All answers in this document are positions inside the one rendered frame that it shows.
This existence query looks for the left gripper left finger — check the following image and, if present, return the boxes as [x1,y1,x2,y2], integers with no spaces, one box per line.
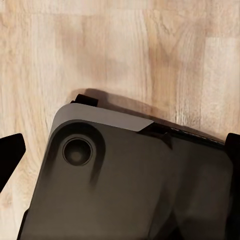
[0,133,26,193]

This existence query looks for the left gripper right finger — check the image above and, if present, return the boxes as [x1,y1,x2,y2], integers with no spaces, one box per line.
[224,132,240,173]

